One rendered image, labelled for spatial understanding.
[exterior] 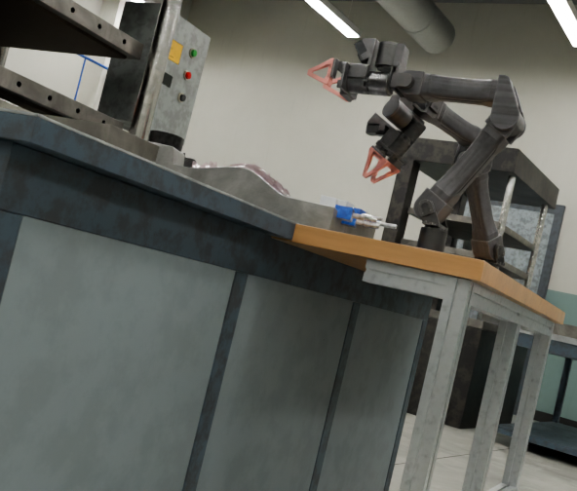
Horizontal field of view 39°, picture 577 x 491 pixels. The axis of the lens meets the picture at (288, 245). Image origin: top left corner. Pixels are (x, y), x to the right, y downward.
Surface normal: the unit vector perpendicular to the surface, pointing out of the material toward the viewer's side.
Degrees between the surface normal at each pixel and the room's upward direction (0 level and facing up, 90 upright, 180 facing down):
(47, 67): 90
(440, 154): 90
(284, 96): 90
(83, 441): 90
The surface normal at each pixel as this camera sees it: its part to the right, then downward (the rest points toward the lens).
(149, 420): 0.87, 0.18
